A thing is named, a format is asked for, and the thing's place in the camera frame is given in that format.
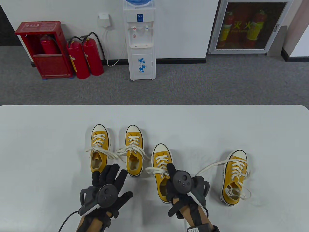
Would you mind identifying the person's right hand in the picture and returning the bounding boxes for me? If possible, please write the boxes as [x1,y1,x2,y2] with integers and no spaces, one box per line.
[165,163,201,206]

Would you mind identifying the person's left hand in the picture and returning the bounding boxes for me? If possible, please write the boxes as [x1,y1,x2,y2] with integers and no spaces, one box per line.
[92,164,133,218]

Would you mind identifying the white shoe lace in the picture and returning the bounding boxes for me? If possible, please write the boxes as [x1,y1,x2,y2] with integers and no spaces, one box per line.
[84,134,121,161]
[195,158,252,200]
[116,137,150,162]

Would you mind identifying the person's left forearm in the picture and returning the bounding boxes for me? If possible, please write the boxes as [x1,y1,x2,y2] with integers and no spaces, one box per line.
[76,211,111,232]

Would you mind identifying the person's right forearm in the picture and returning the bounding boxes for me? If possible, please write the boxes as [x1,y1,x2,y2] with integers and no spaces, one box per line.
[179,198,218,232]

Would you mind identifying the grey tracking controller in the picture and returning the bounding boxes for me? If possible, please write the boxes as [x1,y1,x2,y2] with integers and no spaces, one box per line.
[172,170,210,207]
[79,185,119,216]

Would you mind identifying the black labelled box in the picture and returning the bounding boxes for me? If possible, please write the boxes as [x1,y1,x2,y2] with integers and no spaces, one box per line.
[187,224,218,232]

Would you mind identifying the red fire extinguisher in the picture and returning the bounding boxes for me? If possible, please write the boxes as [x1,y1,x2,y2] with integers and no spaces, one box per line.
[81,32,106,76]
[40,35,59,55]
[66,37,90,79]

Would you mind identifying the white water dispenser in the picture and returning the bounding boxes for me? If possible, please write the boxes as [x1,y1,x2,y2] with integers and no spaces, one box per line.
[123,2,156,81]

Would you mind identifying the red fire extinguisher cabinet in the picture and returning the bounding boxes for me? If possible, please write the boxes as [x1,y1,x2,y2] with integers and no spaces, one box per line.
[14,21,74,80]

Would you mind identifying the glass door fire cabinet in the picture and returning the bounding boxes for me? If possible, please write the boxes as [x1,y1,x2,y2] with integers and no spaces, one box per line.
[208,0,294,55]

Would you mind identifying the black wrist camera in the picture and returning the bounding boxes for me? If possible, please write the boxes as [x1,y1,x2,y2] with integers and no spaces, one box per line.
[168,198,185,219]

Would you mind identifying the black cable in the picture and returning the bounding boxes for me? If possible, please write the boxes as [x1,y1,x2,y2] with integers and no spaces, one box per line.
[58,211,80,232]

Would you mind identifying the white power cable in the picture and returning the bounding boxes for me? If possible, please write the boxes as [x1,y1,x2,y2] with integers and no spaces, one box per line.
[103,28,127,67]

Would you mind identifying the white wall box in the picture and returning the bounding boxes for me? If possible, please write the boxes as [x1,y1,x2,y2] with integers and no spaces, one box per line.
[98,13,113,30]

